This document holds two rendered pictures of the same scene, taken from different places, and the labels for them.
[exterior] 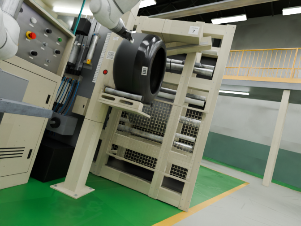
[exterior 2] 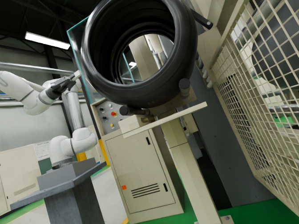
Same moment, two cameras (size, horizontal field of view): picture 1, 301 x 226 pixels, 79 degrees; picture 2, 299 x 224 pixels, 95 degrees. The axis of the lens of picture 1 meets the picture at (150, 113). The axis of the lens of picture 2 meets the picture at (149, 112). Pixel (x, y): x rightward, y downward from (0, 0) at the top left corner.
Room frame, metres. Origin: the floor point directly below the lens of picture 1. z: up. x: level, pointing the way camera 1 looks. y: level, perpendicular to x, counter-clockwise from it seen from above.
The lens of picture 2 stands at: (1.47, -0.51, 0.78)
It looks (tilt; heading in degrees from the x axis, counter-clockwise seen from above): 7 degrees up; 87
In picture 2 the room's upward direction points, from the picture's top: 21 degrees counter-clockwise
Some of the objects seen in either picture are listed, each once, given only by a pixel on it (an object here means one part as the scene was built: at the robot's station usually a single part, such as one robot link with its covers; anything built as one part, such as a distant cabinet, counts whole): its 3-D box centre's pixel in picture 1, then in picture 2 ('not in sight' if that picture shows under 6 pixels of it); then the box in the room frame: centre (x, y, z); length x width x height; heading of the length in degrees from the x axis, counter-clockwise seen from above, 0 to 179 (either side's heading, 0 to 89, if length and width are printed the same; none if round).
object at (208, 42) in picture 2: not in sight; (211, 61); (2.02, 0.32, 1.05); 0.20 x 0.15 x 0.30; 73
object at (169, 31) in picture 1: (172, 33); not in sight; (1.84, 0.01, 1.71); 0.61 x 0.25 x 0.15; 73
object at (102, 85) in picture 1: (112, 93); (165, 104); (1.64, 0.39, 0.90); 0.40 x 0.03 x 0.10; 163
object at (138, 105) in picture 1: (120, 101); (141, 122); (1.46, 0.26, 0.83); 0.36 x 0.09 x 0.06; 73
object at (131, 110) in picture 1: (126, 109); (167, 119); (1.59, 0.22, 0.80); 0.37 x 0.36 x 0.02; 163
